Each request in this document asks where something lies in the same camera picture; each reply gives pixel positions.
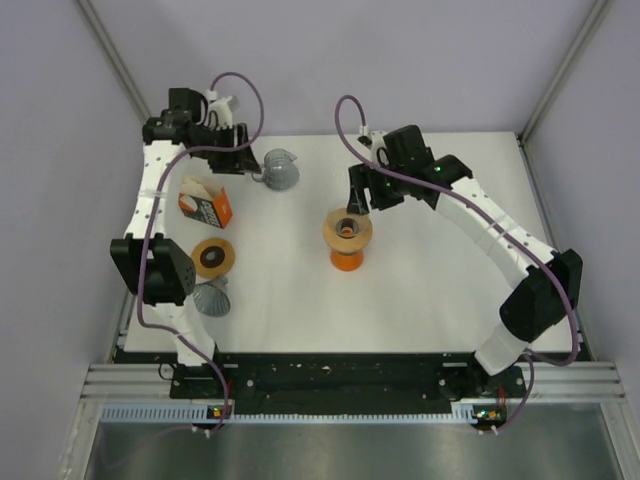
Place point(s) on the right corner aluminium post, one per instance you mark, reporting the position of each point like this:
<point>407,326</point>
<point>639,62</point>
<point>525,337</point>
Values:
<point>589,27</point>

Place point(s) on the left corner aluminium post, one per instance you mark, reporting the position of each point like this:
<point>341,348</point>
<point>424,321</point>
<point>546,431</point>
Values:
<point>107,46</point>

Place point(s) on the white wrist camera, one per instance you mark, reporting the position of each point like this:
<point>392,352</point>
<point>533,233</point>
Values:
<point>220,110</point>
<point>374,142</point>

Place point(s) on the orange coffee filter box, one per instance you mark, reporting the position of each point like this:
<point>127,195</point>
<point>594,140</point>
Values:
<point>205,200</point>

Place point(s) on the grey slotted cable duct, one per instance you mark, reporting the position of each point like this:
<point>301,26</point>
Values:
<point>207,413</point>

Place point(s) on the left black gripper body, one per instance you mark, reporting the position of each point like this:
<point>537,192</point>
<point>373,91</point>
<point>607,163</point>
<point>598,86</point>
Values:
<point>225,162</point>

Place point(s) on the corner aluminium post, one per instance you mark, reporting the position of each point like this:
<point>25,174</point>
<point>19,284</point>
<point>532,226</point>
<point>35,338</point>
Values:
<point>589,27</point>
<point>107,46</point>

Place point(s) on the aluminium frame rail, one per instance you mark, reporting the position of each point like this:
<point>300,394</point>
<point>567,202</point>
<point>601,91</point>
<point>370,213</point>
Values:
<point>580,382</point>

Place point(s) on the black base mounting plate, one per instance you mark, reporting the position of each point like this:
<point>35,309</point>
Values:
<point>344,383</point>

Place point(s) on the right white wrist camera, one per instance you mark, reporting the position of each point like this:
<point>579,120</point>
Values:
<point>374,142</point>

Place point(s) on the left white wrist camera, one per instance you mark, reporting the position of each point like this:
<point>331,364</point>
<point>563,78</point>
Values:
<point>220,110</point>

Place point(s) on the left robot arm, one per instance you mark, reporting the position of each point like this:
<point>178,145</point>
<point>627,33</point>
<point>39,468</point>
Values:
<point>155,268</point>

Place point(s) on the orange glass carafe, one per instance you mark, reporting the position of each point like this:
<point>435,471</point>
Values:
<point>347,262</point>

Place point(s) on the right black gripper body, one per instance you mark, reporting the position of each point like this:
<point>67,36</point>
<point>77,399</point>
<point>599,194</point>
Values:
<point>384,189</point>

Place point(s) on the grey glass pitcher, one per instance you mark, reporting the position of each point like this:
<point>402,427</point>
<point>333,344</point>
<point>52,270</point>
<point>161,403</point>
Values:
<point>278,170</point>

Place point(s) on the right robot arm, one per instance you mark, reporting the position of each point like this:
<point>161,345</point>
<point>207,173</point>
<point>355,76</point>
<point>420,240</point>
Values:
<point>545,282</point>

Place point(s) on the grey ribbed dripper cone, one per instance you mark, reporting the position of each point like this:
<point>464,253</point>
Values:
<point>211,298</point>

